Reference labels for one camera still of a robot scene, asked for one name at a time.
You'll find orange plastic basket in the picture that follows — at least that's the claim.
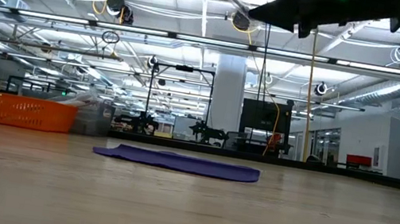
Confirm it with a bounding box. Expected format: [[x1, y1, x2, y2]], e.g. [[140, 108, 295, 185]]
[[0, 91, 80, 137]]

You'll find black background rig frame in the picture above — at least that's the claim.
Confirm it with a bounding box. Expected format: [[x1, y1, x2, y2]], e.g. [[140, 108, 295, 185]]
[[143, 60, 218, 130]]

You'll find black monitor screen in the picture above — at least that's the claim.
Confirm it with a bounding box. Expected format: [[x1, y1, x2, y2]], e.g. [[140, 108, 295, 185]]
[[239, 97, 295, 136]]

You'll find long ceiling light bar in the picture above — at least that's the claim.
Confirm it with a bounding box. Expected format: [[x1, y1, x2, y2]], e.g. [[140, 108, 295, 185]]
[[0, 4, 400, 77]]

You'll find black low metal frame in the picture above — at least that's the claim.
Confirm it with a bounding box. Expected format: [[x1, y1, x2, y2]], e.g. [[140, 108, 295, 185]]
[[4, 74, 80, 106]]

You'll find white building pillar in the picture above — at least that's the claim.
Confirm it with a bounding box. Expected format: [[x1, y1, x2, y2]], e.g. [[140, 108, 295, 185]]
[[206, 52, 251, 135]]

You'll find black ceiling cable reel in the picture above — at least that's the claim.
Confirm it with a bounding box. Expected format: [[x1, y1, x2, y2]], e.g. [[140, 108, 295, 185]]
[[145, 54, 162, 73], [313, 79, 330, 98], [230, 8, 254, 33], [103, 0, 137, 26]]

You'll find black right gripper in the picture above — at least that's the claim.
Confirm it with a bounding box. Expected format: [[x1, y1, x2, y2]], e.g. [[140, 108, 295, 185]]
[[244, 0, 396, 53]]

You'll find black hanging cable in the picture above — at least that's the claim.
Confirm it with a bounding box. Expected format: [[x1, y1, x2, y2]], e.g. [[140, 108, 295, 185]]
[[242, 21, 279, 146]]

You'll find black metal table frame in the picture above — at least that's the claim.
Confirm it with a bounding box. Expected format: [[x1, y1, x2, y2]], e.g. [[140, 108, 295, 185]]
[[0, 111, 400, 191]]

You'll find grey translucent plastic bin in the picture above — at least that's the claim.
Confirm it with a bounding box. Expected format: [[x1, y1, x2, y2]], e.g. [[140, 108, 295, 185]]
[[67, 96, 118, 140]]

